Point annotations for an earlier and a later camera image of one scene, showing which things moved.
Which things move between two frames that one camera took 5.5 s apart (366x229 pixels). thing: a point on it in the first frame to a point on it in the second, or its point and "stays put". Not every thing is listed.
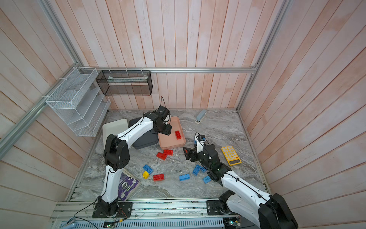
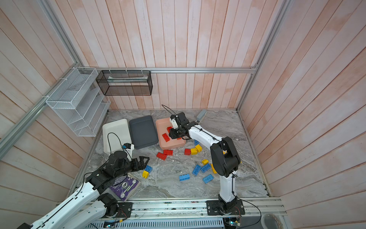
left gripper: (167, 131) to (137, 167)
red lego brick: (168, 152) stays put
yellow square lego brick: (146, 175) stays put
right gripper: (192, 151) to (173, 135)
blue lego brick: (196, 170) stays put
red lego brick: (161, 156) stays put
